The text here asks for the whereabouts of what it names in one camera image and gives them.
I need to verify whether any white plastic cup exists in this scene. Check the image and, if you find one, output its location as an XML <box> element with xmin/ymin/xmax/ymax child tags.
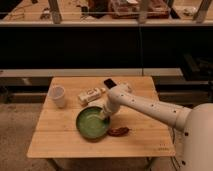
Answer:
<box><xmin>48</xmin><ymin>85</ymin><xmax>66</xmax><ymax>108</ymax></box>

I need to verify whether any wooden table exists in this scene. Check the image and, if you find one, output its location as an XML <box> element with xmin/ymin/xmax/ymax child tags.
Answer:
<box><xmin>27</xmin><ymin>77</ymin><xmax>175</xmax><ymax>158</ymax></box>

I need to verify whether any black cable on floor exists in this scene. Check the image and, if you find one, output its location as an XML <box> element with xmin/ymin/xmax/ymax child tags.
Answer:
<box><xmin>168</xmin><ymin>126</ymin><xmax>184</xmax><ymax>171</ymax></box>

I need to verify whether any long wooden shelf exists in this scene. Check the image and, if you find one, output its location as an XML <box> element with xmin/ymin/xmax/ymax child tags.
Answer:
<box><xmin>0</xmin><ymin>0</ymin><xmax>213</xmax><ymax>27</ymax></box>

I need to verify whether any green ceramic bowl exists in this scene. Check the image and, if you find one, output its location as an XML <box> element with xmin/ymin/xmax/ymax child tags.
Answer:
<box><xmin>76</xmin><ymin>106</ymin><xmax>110</xmax><ymax>139</ymax></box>

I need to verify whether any black smartphone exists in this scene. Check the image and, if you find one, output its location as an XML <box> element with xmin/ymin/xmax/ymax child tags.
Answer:
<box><xmin>104</xmin><ymin>78</ymin><xmax>116</xmax><ymax>89</ymax></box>

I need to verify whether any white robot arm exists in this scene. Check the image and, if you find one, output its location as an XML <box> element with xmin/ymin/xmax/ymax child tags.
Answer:
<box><xmin>101</xmin><ymin>84</ymin><xmax>213</xmax><ymax>171</ymax></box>

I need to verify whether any dried red chili pepper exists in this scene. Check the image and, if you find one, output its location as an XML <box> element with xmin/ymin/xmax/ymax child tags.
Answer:
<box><xmin>107</xmin><ymin>127</ymin><xmax>130</xmax><ymax>137</ymax></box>

